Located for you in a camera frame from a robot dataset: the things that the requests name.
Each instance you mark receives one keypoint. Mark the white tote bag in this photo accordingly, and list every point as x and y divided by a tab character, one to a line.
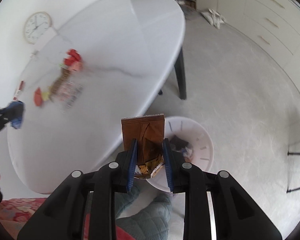
213	17

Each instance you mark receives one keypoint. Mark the red floral cloth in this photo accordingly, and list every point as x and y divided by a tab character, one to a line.
15	212

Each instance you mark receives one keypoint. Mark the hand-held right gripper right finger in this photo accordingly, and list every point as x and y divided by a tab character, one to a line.
168	165

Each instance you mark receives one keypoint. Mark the black table leg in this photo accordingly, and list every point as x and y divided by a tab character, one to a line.
181	80

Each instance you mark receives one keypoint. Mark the clear printed plastic wrapper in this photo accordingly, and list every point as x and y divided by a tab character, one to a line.
72	93

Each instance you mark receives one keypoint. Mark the patterned floor mat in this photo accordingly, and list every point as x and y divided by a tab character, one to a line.
190	11

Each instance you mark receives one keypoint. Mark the green wrapper scrap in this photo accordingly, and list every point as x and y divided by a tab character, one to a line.
62	66

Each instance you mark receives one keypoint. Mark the grey quilted pants leg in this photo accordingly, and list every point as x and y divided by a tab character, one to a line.
145	217

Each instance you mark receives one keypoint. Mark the orange snack wrapper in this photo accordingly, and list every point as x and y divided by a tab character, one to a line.
38	97

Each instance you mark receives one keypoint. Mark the brown foil snack wrapper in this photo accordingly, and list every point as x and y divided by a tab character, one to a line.
145	130

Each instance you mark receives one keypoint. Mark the red crumpled paper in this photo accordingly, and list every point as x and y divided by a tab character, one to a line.
72	56

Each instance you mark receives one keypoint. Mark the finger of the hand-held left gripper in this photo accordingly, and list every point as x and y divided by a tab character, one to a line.
15	111

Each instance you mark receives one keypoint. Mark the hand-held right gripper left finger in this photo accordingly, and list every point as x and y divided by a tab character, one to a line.
132	165

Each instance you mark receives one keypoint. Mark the brown ridged snack packet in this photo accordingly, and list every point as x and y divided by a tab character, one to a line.
60	83

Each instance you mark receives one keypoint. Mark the red and white small box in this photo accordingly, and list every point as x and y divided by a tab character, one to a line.
19	90

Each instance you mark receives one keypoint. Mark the tan wrapper piece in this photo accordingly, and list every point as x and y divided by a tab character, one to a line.
46	95

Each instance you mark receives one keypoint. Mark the pink trash basket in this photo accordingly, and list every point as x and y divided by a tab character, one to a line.
202	135

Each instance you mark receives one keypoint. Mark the white round wall clock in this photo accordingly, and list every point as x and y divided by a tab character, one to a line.
36	27

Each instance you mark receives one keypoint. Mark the beige drawer unit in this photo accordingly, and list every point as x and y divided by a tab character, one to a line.
272	12

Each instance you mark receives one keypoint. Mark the black metal rack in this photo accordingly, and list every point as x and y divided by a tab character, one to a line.
298	153

